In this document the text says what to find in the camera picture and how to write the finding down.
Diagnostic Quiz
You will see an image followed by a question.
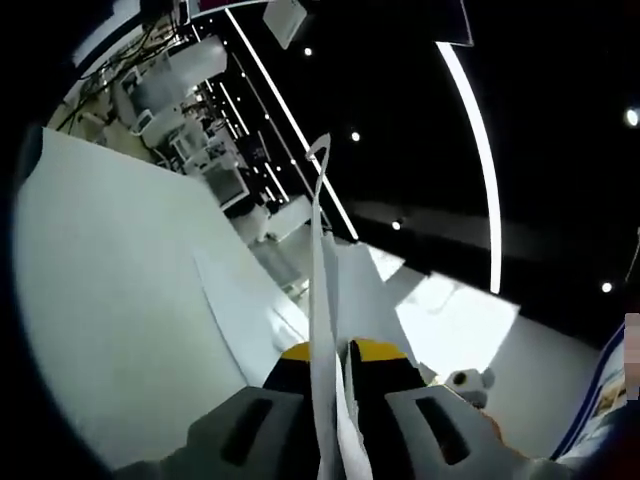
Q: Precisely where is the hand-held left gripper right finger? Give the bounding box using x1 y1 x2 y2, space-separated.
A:
346 337 574 480

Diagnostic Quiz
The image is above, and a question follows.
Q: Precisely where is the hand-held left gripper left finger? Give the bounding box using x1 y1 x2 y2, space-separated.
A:
113 341 321 480

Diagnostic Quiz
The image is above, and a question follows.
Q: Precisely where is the white printing papers bundle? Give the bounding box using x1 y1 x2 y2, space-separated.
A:
304 132 417 480

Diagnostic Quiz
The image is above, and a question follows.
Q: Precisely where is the long ceiling light strip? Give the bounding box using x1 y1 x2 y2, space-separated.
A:
434 41 504 295

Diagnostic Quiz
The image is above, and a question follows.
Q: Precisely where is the white office chair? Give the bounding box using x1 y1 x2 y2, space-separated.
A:
209 164 250 210

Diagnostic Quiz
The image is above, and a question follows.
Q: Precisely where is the ceiling air conditioner unit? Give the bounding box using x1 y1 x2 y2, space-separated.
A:
262 0 309 50

